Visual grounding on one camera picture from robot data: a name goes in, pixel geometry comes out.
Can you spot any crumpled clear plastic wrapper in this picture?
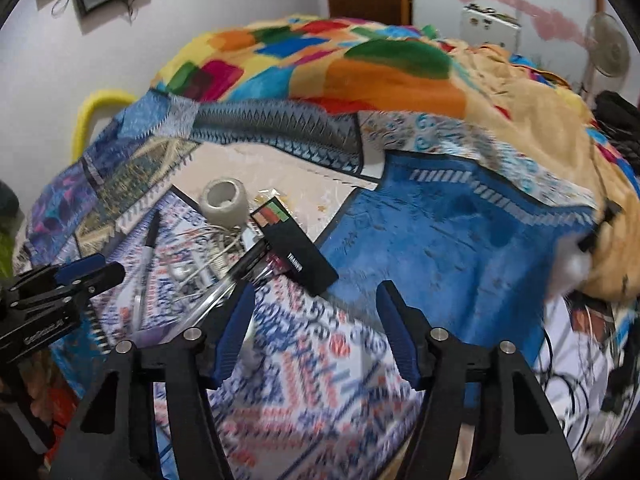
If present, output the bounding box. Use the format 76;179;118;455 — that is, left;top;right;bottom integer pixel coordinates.
254;188;281;206

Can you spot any tan fleece blanket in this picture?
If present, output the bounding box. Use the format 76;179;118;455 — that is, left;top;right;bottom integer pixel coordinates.
446;39;639;301

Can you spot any colourful patchwork fleece blanket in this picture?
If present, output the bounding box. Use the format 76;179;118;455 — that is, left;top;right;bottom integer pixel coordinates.
152;15;477;119

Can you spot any standing electric fan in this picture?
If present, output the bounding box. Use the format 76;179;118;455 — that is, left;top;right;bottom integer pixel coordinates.
580;12;630;100

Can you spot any black rectangular box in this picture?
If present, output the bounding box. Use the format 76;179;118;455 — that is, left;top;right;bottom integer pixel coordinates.
250;198;338;296

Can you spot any patchwork patterned bedspread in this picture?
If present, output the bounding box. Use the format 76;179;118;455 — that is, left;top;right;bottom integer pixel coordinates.
24;90;622;480

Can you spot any white wall switch box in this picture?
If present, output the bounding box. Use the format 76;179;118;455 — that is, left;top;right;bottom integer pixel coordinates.
460;3;522;53

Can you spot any white tape roll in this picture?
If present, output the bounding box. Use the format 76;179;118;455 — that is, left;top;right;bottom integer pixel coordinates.
198;177;250;229

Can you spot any black capped marker pen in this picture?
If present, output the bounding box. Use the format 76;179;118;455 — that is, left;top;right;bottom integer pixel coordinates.
131;209;162;333

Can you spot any tangled white earphone cable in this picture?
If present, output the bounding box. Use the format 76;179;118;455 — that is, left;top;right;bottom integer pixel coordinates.
167;223;252;302

